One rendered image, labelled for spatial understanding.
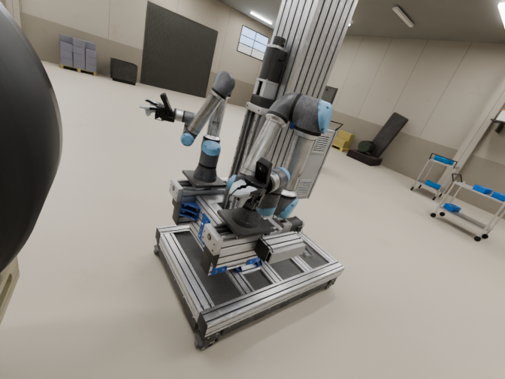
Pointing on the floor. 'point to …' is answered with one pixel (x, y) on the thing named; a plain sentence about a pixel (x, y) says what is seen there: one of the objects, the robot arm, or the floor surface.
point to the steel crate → (123, 71)
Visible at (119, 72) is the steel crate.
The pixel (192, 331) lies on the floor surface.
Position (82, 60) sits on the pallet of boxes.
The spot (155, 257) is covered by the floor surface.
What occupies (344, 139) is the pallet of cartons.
